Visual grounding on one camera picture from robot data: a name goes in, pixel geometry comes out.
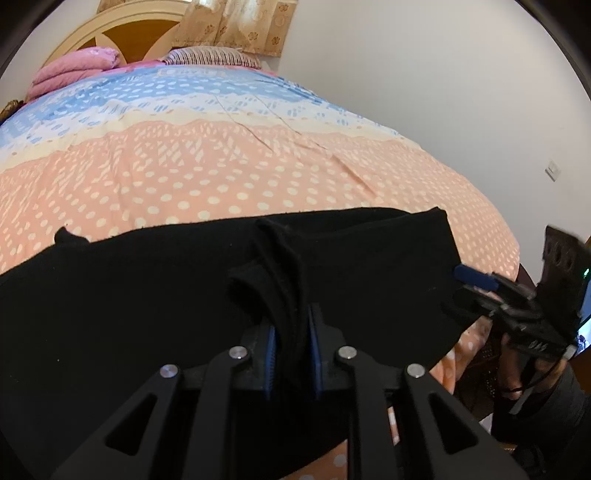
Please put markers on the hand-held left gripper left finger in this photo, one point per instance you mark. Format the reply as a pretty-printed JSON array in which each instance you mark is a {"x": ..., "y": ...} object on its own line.
[{"x": 270, "y": 360}]

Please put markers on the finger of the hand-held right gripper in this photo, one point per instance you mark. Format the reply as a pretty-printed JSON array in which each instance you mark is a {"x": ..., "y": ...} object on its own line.
[
  {"x": 471, "y": 307},
  {"x": 475, "y": 277}
]

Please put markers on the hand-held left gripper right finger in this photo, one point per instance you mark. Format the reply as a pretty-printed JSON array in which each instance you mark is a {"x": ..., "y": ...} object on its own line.
[{"x": 315, "y": 360}]

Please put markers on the black pants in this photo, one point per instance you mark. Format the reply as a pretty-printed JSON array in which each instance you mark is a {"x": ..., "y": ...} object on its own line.
[{"x": 138, "y": 300}]

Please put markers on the person's right forearm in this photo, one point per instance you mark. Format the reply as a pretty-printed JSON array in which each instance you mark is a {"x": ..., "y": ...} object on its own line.
[{"x": 554, "y": 410}]

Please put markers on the person's right hand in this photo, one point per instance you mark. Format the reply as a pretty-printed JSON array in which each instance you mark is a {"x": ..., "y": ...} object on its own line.
[{"x": 508, "y": 369}]

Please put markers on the polka dot bedspread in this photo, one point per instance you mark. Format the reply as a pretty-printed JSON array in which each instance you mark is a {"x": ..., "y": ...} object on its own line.
[{"x": 184, "y": 175}]

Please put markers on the striped pillow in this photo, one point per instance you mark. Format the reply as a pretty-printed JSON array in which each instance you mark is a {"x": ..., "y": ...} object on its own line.
[{"x": 212, "y": 57}]

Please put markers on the beige floral window curtain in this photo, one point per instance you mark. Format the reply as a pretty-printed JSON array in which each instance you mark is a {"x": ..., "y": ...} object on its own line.
[{"x": 258, "y": 32}]

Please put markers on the cream wooden headboard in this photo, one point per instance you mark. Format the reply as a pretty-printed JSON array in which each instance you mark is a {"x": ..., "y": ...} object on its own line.
[{"x": 134, "y": 41}]

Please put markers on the folded pink blanket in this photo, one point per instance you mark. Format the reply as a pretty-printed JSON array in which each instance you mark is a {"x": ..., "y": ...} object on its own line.
[{"x": 74, "y": 69}]

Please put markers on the brown patterned bag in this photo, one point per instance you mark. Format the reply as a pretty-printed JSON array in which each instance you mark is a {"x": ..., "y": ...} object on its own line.
[{"x": 9, "y": 110}]

